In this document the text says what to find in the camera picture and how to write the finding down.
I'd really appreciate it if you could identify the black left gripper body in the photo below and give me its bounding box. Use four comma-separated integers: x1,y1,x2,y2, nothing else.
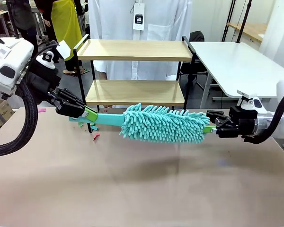
26,61,62,107

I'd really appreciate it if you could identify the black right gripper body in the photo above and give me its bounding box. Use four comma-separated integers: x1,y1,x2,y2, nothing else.
228,105,257,139

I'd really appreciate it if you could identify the teal chenille duster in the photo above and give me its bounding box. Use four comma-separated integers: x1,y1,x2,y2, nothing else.
68,102,213,144

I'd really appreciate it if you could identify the person's right forearm white sleeve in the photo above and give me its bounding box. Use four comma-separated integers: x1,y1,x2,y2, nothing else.
94,61,109,73

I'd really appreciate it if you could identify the two-tier wood and black shelf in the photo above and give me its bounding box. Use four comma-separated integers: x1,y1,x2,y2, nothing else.
72,34,197,133

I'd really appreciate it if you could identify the cardboard box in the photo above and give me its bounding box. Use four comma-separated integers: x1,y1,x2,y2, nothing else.
0,99,15,128

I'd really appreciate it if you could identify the white side table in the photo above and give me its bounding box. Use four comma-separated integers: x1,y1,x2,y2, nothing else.
188,41,284,116

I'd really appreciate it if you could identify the person in yellow apron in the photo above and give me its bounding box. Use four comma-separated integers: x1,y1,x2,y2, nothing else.
50,0,83,74

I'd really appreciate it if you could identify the person in dark clothes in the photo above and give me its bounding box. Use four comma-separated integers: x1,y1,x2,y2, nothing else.
6,0,40,52

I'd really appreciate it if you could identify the person in black top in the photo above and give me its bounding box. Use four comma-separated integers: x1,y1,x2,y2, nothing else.
35,0,60,63

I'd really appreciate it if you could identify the black office chair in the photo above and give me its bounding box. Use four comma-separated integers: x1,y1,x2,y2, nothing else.
179,30,215,95

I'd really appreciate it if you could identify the wooden background table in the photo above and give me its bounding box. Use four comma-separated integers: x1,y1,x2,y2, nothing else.
226,22,268,43

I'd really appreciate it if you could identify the black tripod stand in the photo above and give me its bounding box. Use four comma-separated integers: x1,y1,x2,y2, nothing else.
221,0,237,43

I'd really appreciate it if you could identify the black stand pole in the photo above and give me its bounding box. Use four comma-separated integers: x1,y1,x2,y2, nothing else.
235,0,253,44

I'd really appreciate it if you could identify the white hanging name badge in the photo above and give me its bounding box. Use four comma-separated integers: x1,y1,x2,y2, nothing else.
133,0,146,31

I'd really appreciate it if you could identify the person in white lab coat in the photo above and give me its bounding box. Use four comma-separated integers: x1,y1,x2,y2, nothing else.
88,0,194,82

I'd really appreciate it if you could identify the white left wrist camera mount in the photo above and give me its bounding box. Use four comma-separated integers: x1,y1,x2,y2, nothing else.
35,39,73,70

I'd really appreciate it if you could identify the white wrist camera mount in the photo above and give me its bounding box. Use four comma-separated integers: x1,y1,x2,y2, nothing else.
236,89,267,114
35,39,73,70

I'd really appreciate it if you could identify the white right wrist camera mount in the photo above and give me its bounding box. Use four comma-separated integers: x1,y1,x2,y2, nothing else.
236,89,267,114

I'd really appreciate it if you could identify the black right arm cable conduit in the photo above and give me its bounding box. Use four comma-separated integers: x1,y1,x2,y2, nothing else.
244,87,284,144

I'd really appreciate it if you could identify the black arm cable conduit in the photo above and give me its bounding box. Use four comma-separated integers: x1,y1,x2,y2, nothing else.
0,80,39,158
244,87,284,144

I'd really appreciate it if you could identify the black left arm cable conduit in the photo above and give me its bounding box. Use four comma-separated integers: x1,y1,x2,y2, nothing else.
0,80,39,158

